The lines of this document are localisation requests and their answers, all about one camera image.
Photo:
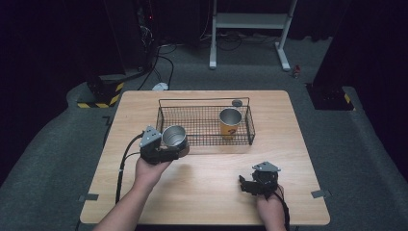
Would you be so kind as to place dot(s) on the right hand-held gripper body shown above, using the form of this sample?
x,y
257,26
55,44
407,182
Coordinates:
x,y
264,179

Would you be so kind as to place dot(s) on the person's left hand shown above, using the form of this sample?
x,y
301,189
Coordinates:
x,y
150,174

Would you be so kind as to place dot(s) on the small red object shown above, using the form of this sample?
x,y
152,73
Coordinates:
x,y
297,71

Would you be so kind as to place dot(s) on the dark steel-lined cup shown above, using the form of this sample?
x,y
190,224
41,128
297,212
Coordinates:
x,y
174,136

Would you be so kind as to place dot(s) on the dark equipment rack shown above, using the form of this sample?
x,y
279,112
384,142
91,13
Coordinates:
x,y
146,32

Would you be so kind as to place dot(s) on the small dark round disc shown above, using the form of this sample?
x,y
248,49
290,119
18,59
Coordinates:
x,y
237,103

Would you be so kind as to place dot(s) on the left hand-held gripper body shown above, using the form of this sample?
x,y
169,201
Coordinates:
x,y
150,149

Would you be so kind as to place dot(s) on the person's right hand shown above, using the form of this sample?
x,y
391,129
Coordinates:
x,y
271,208

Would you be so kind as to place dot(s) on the black yellow striped base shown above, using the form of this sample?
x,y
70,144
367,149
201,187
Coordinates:
x,y
102,93
330,97

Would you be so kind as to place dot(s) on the grey tape mark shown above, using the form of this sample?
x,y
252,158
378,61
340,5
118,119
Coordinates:
x,y
89,197
321,193

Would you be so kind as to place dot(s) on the white metal stand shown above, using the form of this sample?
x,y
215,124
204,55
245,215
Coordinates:
x,y
250,20

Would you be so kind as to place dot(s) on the yellow cup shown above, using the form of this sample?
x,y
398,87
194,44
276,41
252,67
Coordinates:
x,y
230,123

